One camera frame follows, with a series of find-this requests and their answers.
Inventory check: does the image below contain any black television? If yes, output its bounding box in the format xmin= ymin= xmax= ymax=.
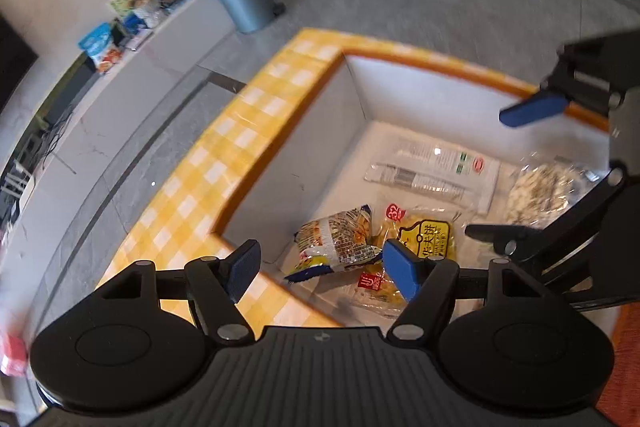
xmin=0 ymin=14 xmax=40 ymax=112

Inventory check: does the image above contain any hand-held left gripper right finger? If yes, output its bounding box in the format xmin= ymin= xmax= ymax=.
xmin=382 ymin=239 xmax=551 ymax=342

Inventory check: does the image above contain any pink storage box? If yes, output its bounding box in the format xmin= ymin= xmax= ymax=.
xmin=0 ymin=332 xmax=26 ymax=378

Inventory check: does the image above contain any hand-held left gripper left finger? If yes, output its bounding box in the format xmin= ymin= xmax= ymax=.
xmin=95 ymin=239 xmax=262 ymax=342

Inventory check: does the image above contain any white grey snack packet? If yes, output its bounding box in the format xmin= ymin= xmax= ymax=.
xmin=364 ymin=134 xmax=501 ymax=214

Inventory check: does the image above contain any white router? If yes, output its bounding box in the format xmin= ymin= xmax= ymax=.
xmin=0 ymin=157 xmax=31 ymax=202

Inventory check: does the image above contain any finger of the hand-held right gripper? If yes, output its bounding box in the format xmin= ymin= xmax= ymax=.
xmin=465 ymin=164 xmax=628 ymax=260
xmin=499 ymin=32 xmax=640 ymax=128

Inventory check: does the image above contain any clear packet of crisps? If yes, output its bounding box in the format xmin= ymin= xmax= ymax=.
xmin=505 ymin=152 xmax=601 ymax=228

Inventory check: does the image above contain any orange cloth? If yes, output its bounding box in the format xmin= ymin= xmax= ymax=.
xmin=595 ymin=302 xmax=640 ymax=427

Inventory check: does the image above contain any white marble console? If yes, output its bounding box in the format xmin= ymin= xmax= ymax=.
xmin=0 ymin=0 xmax=241 ymax=228

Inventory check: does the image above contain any striped snack packet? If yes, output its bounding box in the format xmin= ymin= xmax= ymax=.
xmin=284 ymin=205 xmax=386 ymax=284

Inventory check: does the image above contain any yellow waffle packet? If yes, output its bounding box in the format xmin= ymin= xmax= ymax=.
xmin=345 ymin=204 xmax=458 ymax=320

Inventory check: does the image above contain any white storage box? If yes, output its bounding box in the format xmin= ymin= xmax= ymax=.
xmin=212 ymin=48 xmax=621 ymax=328

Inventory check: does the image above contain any blue snack bag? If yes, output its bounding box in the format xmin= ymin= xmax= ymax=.
xmin=77 ymin=23 xmax=123 ymax=72

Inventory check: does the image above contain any yellow checked tablecloth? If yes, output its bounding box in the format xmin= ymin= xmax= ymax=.
xmin=95 ymin=29 xmax=531 ymax=330

